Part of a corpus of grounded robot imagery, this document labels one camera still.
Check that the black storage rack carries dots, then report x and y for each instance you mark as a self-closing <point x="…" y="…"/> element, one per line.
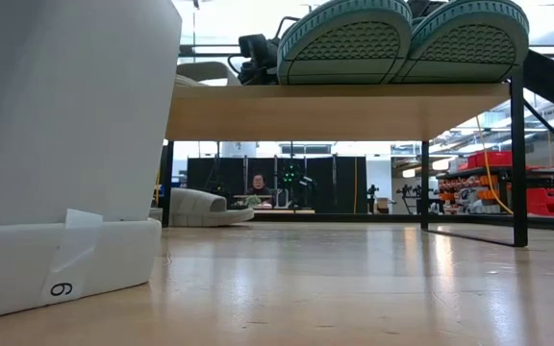
<point x="469" y="192"/>

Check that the wooden shelf with black legs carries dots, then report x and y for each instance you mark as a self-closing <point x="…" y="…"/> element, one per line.
<point x="306" y="113"/>

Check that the black table frame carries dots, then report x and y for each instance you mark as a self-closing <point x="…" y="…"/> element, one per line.
<point x="354" y="217"/>

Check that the white numbered tape label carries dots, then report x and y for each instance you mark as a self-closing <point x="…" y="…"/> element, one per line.
<point x="72" y="259"/>

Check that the large white box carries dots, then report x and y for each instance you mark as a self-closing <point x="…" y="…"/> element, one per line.
<point x="65" y="120"/>

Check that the black tripod stand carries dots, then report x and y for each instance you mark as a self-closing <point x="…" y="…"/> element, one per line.
<point x="372" y="199"/>

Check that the black overhead beam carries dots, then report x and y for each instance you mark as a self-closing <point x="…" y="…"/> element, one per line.
<point x="209" y="49"/>

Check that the teal slide sandal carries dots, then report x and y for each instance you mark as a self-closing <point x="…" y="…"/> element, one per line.
<point x="344" y="48"/>
<point x="469" y="48"/>

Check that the black partition screen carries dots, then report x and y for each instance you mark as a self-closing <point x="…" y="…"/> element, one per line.
<point x="325" y="185"/>

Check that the red plastic crate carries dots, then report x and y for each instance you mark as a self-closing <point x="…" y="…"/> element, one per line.
<point x="491" y="159"/>
<point x="548" y="202"/>

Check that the person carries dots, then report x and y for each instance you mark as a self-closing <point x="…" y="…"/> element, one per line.
<point x="259" y="185"/>

